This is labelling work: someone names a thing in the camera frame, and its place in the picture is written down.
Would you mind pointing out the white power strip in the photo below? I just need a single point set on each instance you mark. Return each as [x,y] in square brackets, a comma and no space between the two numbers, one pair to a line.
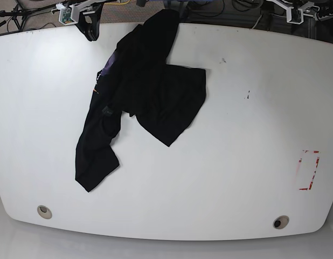
[324,13]

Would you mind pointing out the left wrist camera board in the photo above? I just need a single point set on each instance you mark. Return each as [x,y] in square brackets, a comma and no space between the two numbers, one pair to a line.
[294,16]

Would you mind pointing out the left table cable grommet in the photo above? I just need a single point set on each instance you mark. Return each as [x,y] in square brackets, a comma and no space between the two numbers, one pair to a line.
[44,212]

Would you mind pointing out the black T-shirt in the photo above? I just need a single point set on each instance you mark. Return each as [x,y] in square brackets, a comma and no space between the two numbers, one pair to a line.
[137,80]

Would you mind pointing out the right table cable grommet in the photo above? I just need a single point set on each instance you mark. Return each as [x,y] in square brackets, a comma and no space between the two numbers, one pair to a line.
[281,222]

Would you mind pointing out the red tape rectangle marking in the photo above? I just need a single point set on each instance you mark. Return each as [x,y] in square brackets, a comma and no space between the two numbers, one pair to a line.
[306,170]

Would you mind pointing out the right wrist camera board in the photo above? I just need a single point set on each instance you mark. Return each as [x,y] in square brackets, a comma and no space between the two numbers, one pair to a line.
[65,16]

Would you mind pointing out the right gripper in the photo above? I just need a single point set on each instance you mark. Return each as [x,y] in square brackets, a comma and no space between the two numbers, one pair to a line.
[79,9]

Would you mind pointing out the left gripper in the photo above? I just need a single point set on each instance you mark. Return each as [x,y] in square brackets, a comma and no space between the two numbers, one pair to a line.
[306,6]

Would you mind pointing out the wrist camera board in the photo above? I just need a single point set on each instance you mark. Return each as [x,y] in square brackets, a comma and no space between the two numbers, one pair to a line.
[65,16]
[294,16]

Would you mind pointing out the black tripod stand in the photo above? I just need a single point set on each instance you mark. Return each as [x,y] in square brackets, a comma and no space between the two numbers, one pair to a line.
[20,15]

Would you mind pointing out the table cable grommet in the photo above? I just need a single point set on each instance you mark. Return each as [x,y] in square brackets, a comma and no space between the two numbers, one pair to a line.
[44,212]
[281,222]

